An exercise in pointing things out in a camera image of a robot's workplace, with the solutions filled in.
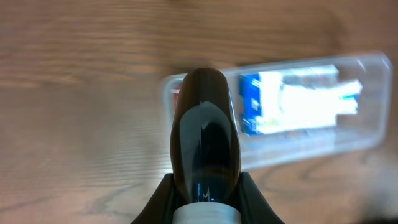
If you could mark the blue children patches box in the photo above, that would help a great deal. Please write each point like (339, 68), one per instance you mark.
(276, 101)

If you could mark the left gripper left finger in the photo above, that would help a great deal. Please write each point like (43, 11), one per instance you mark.
(161, 206)

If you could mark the clear plastic container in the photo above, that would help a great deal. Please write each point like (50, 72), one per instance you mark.
(352, 131)

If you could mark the small dark dropper bottle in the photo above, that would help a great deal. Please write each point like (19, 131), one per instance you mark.
(204, 150)

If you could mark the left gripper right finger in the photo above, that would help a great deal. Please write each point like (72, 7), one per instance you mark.
(251, 204)

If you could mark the white blue Panadol box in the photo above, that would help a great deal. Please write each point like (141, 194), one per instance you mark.
(338, 99)

